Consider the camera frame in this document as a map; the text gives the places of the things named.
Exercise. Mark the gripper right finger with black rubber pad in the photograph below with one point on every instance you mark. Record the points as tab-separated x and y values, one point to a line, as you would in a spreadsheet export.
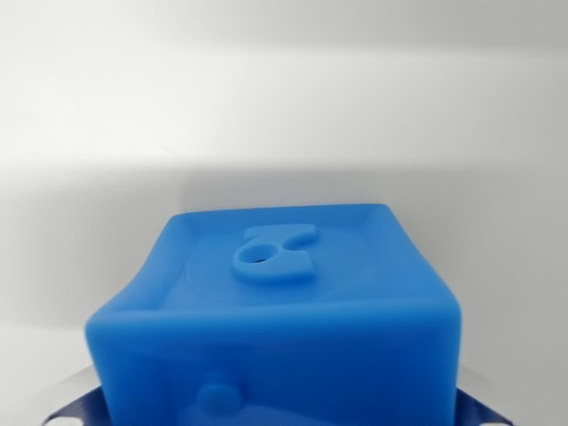
477	410

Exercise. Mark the gripper left finger with black rubber pad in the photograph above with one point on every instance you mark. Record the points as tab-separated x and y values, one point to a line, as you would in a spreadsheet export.
82	406

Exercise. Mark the blue cube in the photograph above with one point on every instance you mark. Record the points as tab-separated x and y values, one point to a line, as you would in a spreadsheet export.
275	341

